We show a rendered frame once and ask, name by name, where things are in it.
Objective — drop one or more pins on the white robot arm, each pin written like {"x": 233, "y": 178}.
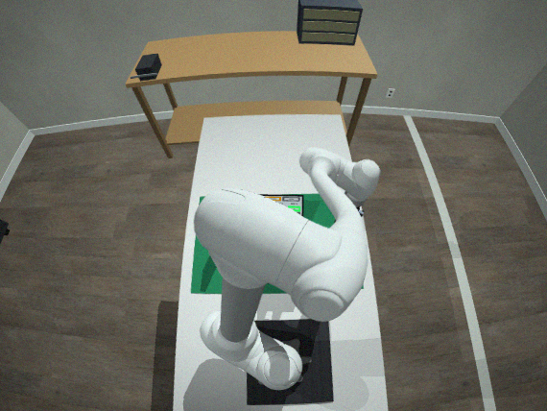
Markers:
{"x": 253, "y": 239}

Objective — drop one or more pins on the black status display screen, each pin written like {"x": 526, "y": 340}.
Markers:
{"x": 294, "y": 202}

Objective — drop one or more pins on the green bench mat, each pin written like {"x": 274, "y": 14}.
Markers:
{"x": 206, "y": 278}

